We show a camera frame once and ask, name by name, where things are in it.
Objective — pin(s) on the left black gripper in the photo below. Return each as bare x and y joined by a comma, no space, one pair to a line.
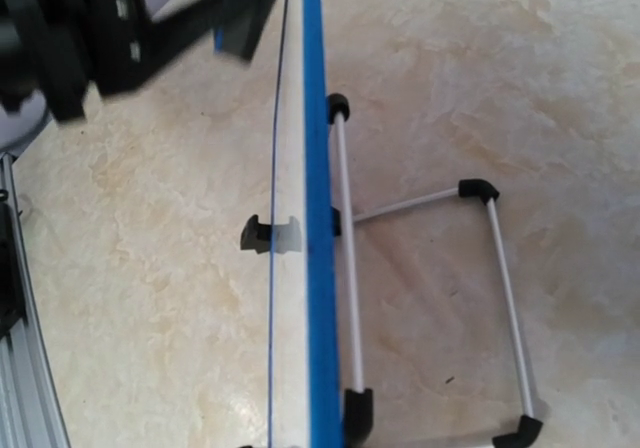
56,47

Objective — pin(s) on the blue whiteboard eraser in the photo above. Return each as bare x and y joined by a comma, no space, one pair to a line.
219,40

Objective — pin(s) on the small blue-framed whiteboard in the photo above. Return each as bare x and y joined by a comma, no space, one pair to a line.
304,397

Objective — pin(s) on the front aluminium rail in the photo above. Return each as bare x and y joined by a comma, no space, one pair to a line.
30,412

